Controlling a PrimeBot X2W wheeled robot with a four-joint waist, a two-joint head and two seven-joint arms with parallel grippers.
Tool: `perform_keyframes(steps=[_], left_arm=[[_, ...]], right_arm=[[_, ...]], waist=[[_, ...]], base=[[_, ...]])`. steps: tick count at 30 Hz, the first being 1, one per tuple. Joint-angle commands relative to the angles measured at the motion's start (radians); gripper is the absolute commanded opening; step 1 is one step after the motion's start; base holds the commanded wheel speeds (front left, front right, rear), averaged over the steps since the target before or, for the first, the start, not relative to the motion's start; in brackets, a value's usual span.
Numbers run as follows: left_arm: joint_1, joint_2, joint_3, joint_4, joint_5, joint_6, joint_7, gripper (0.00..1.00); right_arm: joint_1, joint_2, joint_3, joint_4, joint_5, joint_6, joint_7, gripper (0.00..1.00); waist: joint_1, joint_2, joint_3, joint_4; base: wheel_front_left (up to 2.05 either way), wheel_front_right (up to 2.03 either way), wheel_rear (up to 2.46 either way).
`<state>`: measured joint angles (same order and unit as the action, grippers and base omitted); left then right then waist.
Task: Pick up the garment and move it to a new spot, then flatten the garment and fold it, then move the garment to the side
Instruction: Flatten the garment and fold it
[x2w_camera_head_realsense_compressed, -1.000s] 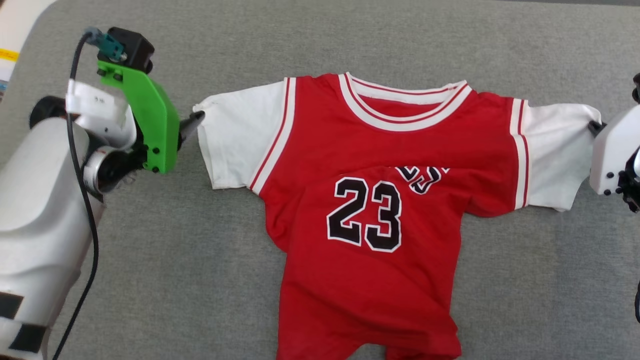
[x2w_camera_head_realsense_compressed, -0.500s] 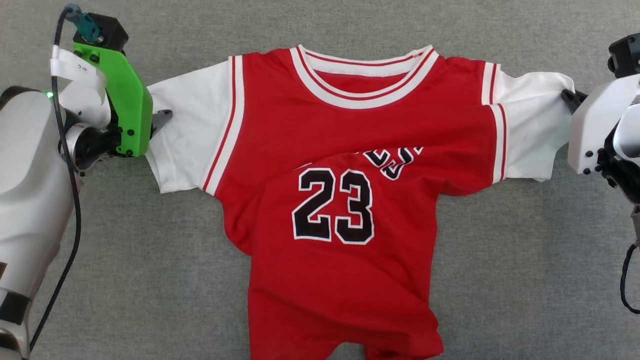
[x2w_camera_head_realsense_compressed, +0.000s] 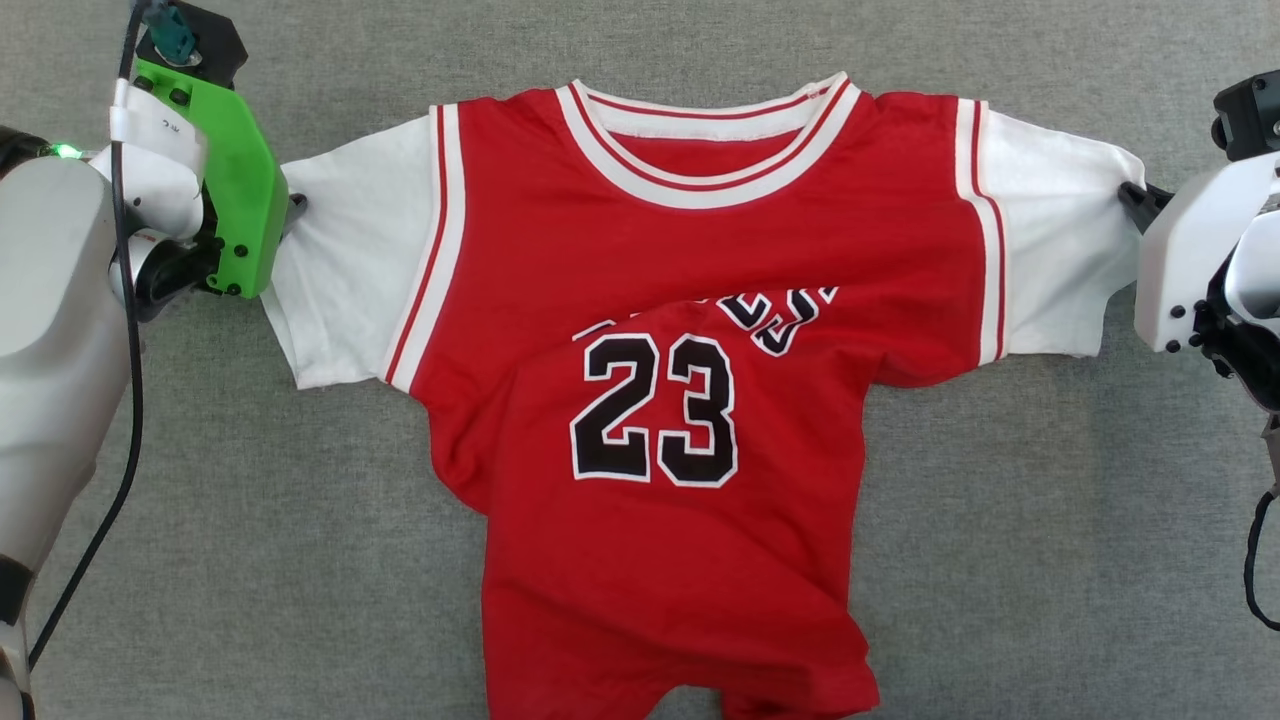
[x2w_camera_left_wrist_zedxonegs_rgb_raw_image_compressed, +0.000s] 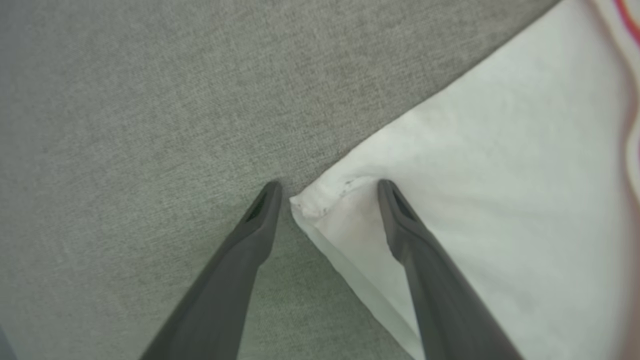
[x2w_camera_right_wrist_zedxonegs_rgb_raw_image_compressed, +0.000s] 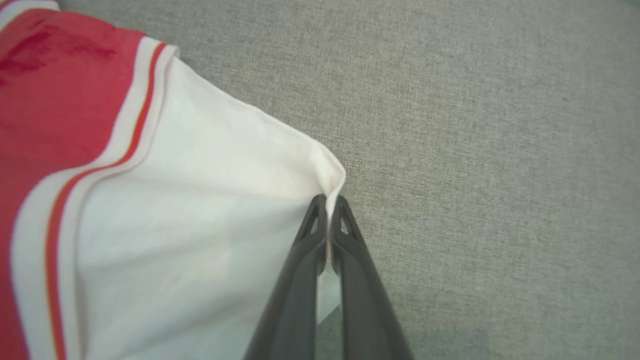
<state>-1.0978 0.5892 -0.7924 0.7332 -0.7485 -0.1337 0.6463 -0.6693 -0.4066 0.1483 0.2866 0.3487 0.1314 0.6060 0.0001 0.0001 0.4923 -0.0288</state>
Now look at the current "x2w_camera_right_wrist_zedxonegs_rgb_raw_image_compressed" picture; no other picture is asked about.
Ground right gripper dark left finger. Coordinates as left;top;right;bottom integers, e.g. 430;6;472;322
243;194;329;360

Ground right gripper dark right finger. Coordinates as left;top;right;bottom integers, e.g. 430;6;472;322
330;195;415;360

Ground red basketball jersey white sleeves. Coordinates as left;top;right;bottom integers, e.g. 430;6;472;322
0;0;347;360

